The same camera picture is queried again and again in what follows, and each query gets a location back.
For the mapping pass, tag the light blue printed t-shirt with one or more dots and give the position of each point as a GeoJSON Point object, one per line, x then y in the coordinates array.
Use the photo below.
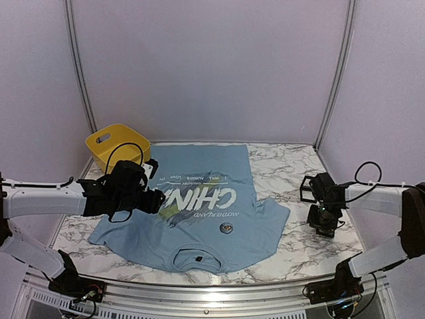
{"type": "Point", "coordinates": [204, 186]}

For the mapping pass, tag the left black brooch display box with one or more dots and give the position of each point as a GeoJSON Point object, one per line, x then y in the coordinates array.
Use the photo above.
{"type": "Point", "coordinates": [307, 191]}

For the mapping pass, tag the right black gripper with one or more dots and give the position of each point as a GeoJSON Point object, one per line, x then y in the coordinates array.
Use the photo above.
{"type": "Point", "coordinates": [312, 221]}

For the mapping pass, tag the left aluminium frame post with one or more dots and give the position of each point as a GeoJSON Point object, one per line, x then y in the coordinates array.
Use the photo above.
{"type": "Point", "coordinates": [77, 64]}

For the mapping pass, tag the yellow plastic basket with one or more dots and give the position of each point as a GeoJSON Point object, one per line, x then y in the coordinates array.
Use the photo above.
{"type": "Point", "coordinates": [117, 142]}

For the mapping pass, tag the front aluminium rail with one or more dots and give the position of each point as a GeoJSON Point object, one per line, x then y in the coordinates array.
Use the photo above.
{"type": "Point", "coordinates": [121, 299]}

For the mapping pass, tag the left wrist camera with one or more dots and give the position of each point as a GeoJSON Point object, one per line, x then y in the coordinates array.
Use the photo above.
{"type": "Point", "coordinates": [133, 172]}

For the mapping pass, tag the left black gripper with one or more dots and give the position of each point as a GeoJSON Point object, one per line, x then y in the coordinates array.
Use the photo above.
{"type": "Point", "coordinates": [153, 203]}

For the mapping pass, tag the aluminium frame post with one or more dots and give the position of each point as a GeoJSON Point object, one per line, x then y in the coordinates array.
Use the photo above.
{"type": "Point", "coordinates": [342, 59]}
{"type": "Point", "coordinates": [77, 64]}

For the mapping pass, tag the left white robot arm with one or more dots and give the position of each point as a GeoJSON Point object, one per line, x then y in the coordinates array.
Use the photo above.
{"type": "Point", "coordinates": [106, 195]}

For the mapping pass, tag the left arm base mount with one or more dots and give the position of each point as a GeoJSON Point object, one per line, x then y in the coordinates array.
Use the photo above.
{"type": "Point", "coordinates": [93, 289]}

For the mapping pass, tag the portrait brooch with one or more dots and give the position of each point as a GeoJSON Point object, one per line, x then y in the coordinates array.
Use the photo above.
{"type": "Point", "coordinates": [226, 228]}

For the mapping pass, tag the right aluminium frame post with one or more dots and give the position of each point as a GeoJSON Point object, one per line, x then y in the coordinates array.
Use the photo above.
{"type": "Point", "coordinates": [342, 59]}

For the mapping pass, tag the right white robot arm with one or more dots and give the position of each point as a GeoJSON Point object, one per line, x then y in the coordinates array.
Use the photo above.
{"type": "Point", "coordinates": [404, 202]}

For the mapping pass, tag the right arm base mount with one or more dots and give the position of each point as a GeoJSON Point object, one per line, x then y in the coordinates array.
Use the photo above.
{"type": "Point", "coordinates": [330, 290]}

